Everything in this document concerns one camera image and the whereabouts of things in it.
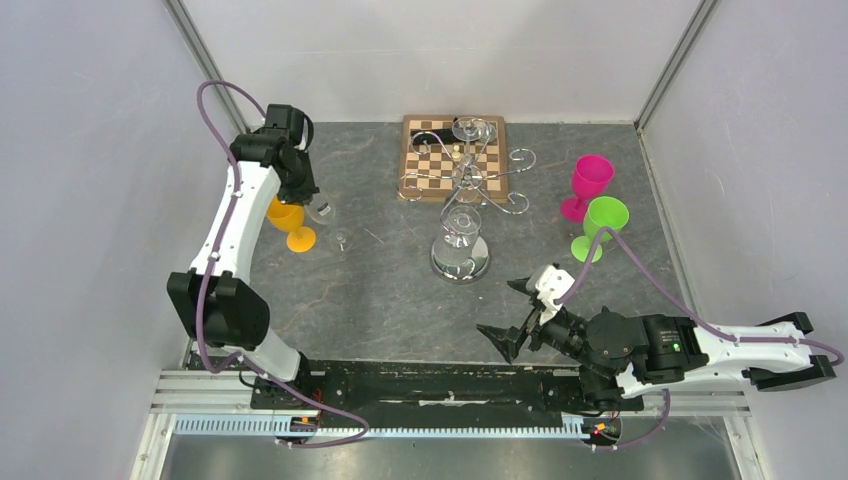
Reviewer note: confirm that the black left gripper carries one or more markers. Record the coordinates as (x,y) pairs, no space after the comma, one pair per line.
(304,193)

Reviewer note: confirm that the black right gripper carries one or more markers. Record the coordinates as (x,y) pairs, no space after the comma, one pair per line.
(505,340)

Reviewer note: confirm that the orange plastic wine glass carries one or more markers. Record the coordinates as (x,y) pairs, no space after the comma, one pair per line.
(290,218)

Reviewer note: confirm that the green plastic wine glass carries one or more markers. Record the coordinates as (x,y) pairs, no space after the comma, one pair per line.
(604,211)

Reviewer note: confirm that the chrome wine glass rack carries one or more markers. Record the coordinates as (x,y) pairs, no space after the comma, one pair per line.
(520,160)

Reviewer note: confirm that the pink plastic wine glass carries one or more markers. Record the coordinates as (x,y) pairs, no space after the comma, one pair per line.
(591,176)

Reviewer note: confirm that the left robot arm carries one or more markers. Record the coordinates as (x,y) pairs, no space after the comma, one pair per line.
(213,298)

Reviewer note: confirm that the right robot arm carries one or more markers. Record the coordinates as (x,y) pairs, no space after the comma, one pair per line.
(623,358)

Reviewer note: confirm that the clear ribbed wine glass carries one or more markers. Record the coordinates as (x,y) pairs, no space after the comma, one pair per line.
(470,173)

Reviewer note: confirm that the wooden chess board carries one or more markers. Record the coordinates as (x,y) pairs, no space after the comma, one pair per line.
(425,170)

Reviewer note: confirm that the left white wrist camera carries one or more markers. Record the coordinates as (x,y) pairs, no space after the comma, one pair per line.
(296,125)

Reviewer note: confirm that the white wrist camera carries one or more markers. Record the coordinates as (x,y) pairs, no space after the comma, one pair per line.
(550,284)
(296,125)

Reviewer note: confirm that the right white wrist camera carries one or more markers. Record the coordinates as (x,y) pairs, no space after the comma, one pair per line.
(550,284)

